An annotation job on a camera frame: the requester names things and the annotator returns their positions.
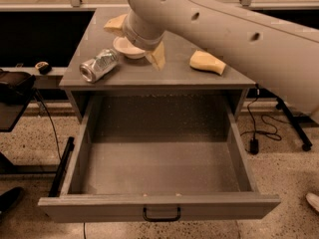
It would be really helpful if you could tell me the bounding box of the grey open top drawer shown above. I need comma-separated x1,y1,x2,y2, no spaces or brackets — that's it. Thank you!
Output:
39,95,280,222

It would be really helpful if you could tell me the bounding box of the yellow sponge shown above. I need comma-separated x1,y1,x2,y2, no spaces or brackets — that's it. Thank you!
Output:
189,51,226,75

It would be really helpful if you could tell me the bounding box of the white shoe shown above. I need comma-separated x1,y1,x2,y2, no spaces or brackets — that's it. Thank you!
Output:
306,192,319,213

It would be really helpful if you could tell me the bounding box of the white paper bowl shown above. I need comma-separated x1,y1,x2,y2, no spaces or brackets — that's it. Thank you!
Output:
113,37,145,59

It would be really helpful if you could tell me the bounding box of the black chair leg with caster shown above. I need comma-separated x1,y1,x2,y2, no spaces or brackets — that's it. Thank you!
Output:
276,98,312,151

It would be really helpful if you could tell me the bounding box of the black drawer handle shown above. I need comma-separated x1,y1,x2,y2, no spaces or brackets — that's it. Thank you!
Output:
143,207,181,223

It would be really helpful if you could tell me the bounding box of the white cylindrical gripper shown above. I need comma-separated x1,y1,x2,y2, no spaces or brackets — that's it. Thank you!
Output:
104,10,165,71

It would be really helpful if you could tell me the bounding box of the black power adapter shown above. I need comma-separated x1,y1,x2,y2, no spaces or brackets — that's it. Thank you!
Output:
250,138,259,154

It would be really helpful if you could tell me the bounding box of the yellow black tape measure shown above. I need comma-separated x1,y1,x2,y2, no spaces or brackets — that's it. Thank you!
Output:
35,62,52,75

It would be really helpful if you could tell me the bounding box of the grey cabinet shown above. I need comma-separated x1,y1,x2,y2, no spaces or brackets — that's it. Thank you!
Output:
60,5,254,117

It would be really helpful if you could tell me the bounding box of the black table base bar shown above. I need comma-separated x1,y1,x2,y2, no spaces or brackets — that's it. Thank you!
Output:
49,136,74,197

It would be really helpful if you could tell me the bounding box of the dark side table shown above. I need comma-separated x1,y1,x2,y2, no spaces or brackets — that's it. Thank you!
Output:
0,89,35,132

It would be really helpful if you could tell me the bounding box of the black shoe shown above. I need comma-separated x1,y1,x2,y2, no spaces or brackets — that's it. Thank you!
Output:
0,187,23,214

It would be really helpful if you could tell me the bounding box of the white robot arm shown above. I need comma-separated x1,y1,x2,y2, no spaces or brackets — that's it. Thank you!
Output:
105,0,319,120

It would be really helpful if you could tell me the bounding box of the black thin cable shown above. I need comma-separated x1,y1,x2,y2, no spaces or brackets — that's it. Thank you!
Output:
33,89,64,161

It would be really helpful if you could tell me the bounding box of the black bag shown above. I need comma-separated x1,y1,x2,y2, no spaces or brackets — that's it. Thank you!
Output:
0,70,36,105

